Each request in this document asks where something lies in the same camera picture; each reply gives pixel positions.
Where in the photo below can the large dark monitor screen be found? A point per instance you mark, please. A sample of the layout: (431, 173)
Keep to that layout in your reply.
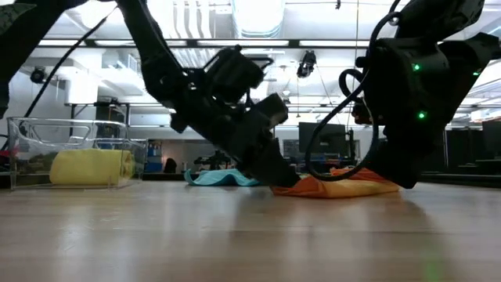
(332, 137)

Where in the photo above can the orange microfiber towel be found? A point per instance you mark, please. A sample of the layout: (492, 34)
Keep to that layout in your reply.
(340, 189)

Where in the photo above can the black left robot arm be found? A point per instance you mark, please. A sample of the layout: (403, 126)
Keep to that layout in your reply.
(156, 58)

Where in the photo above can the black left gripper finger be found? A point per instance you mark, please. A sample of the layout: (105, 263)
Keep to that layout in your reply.
(274, 168)

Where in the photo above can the yellow microfiber towel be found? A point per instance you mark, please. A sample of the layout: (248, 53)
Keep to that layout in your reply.
(90, 168)

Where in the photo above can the dark rounded chair back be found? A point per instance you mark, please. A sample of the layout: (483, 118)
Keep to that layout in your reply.
(170, 166)

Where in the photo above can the black ceiling camera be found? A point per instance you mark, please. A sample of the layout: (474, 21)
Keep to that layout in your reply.
(306, 64)
(38, 75)

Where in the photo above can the dark robot rig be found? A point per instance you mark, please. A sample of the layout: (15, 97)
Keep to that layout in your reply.
(214, 160)

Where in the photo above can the clear plastic basket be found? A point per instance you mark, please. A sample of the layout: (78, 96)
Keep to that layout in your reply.
(15, 149)

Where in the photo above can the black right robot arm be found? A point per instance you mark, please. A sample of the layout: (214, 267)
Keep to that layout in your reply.
(430, 47)

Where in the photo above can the dark partition panels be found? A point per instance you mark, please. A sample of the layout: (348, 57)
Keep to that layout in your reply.
(463, 147)

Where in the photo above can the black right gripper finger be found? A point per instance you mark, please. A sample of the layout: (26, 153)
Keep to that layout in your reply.
(403, 168)

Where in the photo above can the black office desk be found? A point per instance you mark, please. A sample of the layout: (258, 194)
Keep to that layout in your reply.
(485, 164)

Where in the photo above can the black table frame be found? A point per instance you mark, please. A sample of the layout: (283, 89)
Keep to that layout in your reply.
(98, 105)

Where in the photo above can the blue microfiber towel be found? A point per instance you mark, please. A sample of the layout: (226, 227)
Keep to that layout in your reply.
(219, 178)

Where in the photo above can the blue stacked storage bins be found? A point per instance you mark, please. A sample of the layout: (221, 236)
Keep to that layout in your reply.
(154, 156)

